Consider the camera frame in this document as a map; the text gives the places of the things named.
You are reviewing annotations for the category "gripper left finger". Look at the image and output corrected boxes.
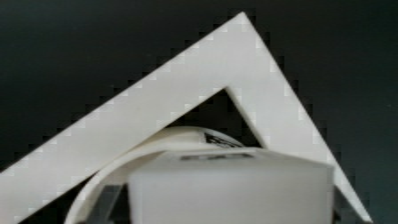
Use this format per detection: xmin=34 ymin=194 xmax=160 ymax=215
xmin=96 ymin=185 xmax=130 ymax=224

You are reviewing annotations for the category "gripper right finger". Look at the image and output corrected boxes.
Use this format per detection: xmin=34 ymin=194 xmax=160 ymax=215
xmin=332 ymin=189 xmax=361 ymax=224

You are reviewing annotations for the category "white stool leg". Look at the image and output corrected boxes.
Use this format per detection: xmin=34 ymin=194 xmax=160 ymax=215
xmin=128 ymin=148 xmax=334 ymax=224

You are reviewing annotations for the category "white round stool seat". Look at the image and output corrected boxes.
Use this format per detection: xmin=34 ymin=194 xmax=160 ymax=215
xmin=64 ymin=126 xmax=244 ymax=224

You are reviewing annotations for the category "white front fence bar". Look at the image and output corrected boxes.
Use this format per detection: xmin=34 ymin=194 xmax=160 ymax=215
xmin=0 ymin=14 xmax=258 ymax=224

